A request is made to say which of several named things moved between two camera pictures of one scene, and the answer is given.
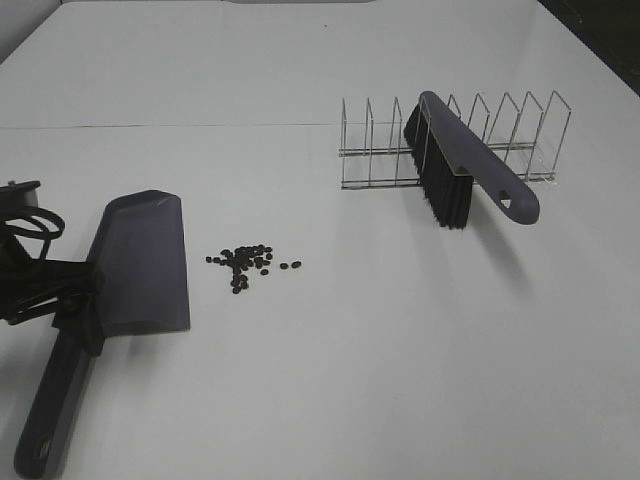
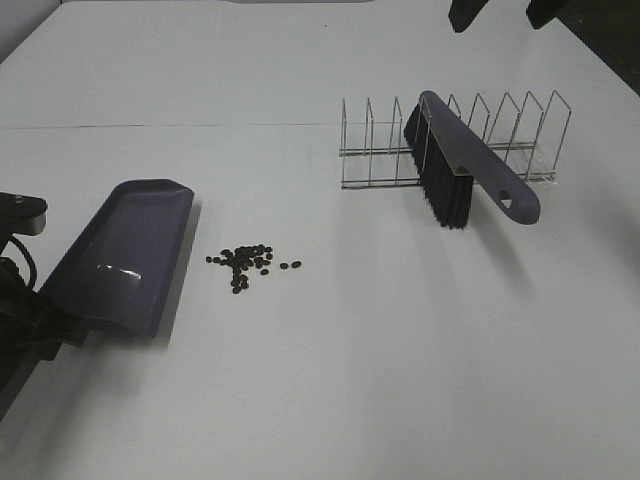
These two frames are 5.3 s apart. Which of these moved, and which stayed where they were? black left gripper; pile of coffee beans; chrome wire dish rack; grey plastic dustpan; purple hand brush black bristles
Moved: black left gripper; grey plastic dustpan
Stayed: purple hand brush black bristles; pile of coffee beans; chrome wire dish rack
